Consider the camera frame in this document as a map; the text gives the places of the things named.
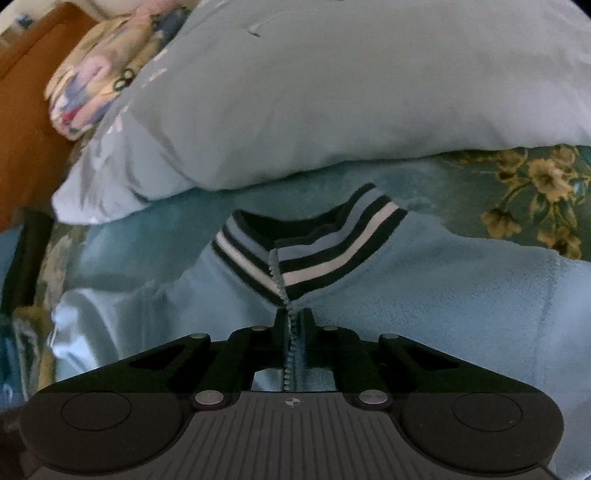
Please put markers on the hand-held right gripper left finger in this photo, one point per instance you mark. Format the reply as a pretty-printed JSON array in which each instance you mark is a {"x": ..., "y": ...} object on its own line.
[{"x": 280, "y": 337}]

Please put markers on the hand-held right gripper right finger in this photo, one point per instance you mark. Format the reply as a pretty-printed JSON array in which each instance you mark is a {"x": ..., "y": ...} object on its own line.
[{"x": 308, "y": 337}]

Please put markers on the light blue fleece jacket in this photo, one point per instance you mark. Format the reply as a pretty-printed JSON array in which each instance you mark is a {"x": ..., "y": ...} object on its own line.
[{"x": 438, "y": 300}]

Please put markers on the teal floral bed blanket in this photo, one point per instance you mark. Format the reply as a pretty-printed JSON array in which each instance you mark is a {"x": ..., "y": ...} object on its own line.
[{"x": 138, "y": 230}]

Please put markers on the grey-blue printed duvet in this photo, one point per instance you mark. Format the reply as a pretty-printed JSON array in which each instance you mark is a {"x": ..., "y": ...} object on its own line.
[{"x": 323, "y": 92}]

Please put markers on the dark folded cloth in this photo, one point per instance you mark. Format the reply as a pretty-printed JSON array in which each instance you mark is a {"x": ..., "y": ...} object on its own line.
[{"x": 27, "y": 258}]

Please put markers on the folded colourful floral quilt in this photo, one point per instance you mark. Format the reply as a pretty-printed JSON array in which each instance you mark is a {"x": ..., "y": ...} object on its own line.
[{"x": 87, "y": 83}]

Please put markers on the wooden headboard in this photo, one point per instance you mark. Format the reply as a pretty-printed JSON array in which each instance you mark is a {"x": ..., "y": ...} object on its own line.
[{"x": 27, "y": 115}]

